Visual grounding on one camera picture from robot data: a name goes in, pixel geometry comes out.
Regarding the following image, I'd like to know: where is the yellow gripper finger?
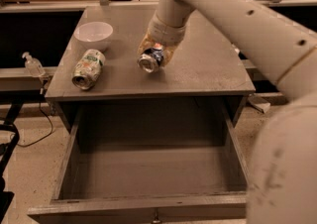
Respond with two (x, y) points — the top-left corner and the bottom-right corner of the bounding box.
(137, 34), (155, 56)
(159, 45), (178, 67)

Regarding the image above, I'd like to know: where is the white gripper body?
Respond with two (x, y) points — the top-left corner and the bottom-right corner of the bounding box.
(148, 15), (186, 46)

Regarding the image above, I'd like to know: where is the blue pepsi can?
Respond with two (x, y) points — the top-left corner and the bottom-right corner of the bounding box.
(138, 44), (163, 73)

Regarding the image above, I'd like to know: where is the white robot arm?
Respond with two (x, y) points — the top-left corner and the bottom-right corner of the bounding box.
(138, 0), (317, 224)

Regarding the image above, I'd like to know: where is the green white crushed can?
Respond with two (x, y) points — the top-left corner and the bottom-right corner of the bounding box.
(72, 49), (105, 90)

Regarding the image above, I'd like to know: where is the open grey top drawer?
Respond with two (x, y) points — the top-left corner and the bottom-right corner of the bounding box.
(28, 97), (249, 224)

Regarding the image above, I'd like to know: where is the grey cabinet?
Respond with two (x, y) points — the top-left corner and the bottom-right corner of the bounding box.
(46, 2), (255, 128)

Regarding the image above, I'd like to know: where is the white bowl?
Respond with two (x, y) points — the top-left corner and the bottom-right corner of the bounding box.
(73, 22), (113, 52)

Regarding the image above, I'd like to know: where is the clear sanitizer pump bottle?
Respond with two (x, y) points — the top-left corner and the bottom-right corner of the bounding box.
(22, 52), (46, 77)

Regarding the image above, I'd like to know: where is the black cable on floor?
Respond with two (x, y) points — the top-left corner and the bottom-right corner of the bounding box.
(16, 92), (54, 149)

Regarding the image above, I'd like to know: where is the black chair frame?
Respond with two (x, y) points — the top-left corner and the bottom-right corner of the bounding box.
(0, 122), (20, 222)

